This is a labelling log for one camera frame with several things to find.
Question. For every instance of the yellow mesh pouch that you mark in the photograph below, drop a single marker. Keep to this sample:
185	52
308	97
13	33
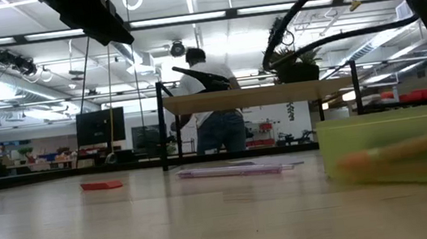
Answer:
382	127

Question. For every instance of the black ceiling rig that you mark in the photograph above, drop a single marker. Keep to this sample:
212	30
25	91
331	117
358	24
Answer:
16	62

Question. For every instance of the round black ceiling device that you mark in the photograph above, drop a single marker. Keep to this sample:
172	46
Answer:
177	49

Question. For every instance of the black monitor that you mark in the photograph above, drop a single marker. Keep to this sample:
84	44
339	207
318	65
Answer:
100	127

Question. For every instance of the black stapler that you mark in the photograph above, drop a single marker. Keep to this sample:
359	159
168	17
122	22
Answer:
209	81

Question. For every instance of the cluttered background workbench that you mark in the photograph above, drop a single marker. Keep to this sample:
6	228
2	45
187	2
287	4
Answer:
39	161

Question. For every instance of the red eraser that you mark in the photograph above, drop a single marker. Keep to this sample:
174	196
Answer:
101	185

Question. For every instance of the person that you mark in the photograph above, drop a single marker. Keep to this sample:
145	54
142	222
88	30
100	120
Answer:
219	131

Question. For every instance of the wooden shelf riser black legs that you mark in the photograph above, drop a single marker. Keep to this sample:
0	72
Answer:
251	96

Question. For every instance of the potted succulent plant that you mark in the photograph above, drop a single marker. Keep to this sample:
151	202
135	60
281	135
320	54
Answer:
297	72

